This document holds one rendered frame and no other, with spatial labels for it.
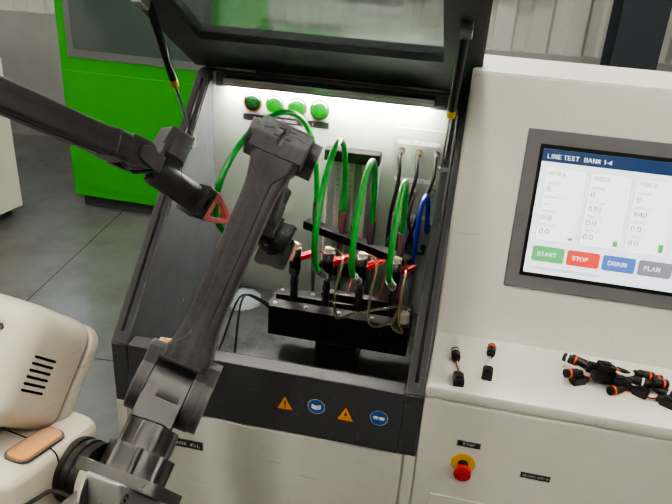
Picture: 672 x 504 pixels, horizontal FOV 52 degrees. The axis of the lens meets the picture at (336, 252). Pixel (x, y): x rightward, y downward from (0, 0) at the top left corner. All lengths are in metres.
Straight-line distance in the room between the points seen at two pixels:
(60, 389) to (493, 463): 0.93
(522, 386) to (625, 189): 0.47
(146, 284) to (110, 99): 2.95
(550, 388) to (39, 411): 1.00
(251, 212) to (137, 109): 3.55
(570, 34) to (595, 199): 3.98
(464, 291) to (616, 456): 0.46
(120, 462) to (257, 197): 0.37
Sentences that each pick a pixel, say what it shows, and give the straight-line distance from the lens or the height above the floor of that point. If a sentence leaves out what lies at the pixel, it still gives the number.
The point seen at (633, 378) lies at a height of 1.01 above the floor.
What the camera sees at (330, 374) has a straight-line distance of 1.50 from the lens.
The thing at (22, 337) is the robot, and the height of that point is 1.36.
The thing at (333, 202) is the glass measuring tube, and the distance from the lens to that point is 1.86.
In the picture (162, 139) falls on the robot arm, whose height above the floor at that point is 1.41.
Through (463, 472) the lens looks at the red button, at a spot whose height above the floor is 0.81.
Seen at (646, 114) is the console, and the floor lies 1.50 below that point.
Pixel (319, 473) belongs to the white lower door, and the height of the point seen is 0.69.
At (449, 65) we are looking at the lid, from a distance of 1.61.
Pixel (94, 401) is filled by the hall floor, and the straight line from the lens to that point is 3.04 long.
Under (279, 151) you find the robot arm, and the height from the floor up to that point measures 1.55.
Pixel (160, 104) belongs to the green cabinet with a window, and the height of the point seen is 0.75.
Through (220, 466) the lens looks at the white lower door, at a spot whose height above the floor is 0.65.
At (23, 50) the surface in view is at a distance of 6.32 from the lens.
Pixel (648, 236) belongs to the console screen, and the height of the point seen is 1.26.
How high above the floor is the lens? 1.83
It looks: 26 degrees down
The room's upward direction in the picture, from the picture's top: 4 degrees clockwise
